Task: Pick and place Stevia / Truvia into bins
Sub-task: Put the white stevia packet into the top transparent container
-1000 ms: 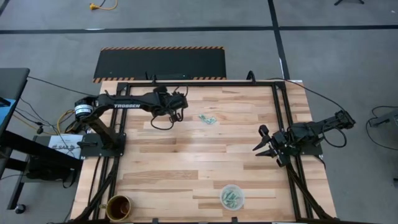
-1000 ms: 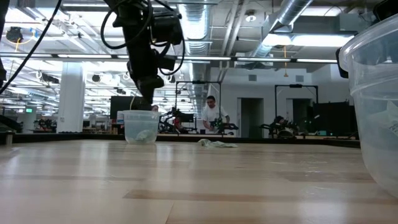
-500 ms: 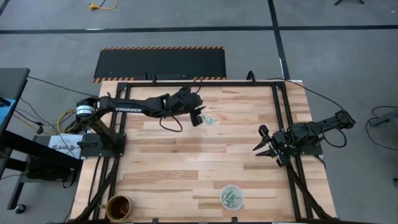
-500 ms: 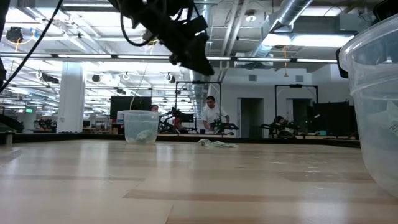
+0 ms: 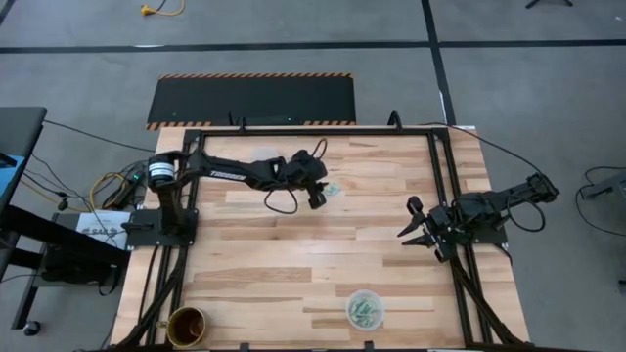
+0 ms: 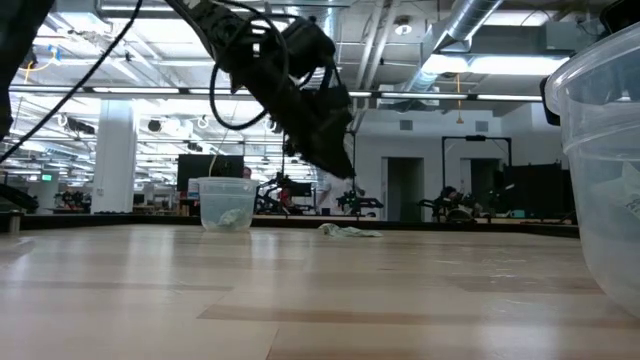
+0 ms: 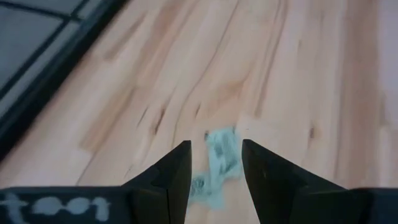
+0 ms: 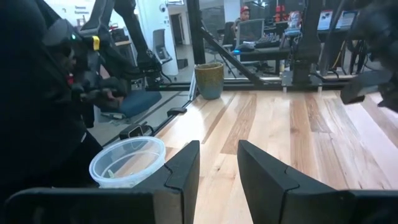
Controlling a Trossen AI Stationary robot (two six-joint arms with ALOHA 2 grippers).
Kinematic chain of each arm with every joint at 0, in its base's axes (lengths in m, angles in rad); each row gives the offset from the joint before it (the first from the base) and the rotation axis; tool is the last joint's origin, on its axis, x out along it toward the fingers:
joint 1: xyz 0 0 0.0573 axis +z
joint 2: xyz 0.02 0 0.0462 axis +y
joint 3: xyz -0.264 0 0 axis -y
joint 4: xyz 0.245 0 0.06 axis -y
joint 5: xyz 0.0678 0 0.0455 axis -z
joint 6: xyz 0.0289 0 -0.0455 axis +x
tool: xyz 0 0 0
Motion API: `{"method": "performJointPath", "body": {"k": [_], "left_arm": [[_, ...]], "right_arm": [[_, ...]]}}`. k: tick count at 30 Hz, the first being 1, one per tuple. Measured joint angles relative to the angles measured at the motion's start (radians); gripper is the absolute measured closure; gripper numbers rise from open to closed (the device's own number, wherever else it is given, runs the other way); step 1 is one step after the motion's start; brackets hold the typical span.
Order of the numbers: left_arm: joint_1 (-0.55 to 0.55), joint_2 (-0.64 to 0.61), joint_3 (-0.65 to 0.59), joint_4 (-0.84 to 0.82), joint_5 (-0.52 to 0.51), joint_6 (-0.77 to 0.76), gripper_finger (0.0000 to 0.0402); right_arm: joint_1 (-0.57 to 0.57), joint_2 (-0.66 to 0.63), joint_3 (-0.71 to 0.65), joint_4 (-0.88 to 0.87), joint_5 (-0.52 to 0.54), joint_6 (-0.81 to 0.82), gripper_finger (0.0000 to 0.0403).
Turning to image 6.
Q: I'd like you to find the grey door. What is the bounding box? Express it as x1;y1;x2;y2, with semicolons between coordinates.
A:
380;155;427;224
459;156;502;222

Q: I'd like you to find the long ceiling light strip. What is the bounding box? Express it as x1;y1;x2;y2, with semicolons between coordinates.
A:
8;84;547;102

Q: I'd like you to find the yellow hanging pendant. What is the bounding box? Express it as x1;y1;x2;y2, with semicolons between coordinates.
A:
454;73;465;126

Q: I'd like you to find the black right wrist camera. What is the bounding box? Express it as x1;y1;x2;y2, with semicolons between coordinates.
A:
599;0;640;34

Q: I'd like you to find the bright ceiling light panel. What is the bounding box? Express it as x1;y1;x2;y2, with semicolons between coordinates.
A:
421;51;572;78

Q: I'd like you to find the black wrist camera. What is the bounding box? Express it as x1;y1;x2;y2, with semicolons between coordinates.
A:
314;83;355;127
599;0;640;34

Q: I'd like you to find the large black screen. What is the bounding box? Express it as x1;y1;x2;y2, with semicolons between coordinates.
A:
494;161;577;222

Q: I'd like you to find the white building pillar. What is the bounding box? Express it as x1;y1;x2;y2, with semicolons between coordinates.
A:
91;98;138;216

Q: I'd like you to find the round ceiling fixture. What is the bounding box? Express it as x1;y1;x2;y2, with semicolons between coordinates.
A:
393;15;415;38

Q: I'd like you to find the black monitor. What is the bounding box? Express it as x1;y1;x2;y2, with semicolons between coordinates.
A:
175;153;247;194

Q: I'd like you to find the long black arm cable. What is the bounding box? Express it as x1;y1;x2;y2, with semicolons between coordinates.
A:
0;0;145;165

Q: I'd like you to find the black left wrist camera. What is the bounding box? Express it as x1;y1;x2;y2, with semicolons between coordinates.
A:
314;83;355;127

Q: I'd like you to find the clear plastic bin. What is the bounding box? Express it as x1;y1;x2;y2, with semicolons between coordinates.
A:
196;175;261;234
543;22;640;320

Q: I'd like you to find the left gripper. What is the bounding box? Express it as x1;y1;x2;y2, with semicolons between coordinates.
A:
229;49;358;180

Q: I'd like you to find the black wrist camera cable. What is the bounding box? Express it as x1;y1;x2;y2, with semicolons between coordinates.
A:
208;12;292;132

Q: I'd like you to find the black metal table frame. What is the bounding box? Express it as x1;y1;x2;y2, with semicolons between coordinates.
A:
0;211;581;240

